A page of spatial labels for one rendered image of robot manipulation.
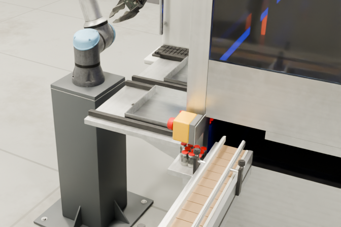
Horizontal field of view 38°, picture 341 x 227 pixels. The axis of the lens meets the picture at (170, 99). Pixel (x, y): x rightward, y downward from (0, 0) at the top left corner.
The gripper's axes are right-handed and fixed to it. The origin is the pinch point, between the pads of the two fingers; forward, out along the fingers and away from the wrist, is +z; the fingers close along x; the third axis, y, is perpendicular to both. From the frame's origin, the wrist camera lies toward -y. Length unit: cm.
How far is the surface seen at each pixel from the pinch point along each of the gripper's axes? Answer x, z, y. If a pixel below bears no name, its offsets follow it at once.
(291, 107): 66, -36, 68
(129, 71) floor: 0, 45, -211
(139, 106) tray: 38.6, 7.8, 29.6
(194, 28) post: 31, -27, 68
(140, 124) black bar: 45, 9, 43
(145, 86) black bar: 33.0, 3.9, 15.0
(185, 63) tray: 34.0, -13.0, -12.1
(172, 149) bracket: 59, 6, 36
